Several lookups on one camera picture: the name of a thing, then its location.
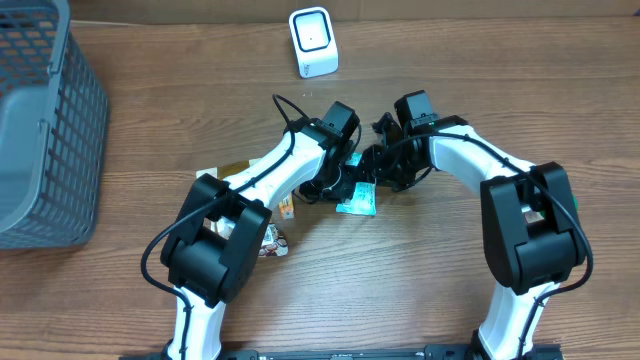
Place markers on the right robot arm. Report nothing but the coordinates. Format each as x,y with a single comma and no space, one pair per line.
533,242

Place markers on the orange snack packet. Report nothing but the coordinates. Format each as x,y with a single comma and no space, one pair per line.
286,207

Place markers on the brown nut snack pouch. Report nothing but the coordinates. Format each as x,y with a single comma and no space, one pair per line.
274,242

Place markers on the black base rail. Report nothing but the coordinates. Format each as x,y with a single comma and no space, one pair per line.
429,352

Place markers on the white barcode scanner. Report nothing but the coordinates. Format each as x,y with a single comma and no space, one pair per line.
314,42

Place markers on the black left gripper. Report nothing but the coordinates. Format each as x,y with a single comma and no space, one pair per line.
326,186

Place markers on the teal tissue pack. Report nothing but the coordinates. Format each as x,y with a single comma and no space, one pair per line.
362,199

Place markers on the grey plastic mesh basket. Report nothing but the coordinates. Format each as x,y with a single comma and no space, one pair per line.
54,124

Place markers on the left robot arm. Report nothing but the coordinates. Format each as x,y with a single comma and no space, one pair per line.
212,247

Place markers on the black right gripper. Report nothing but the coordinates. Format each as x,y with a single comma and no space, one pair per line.
379,163

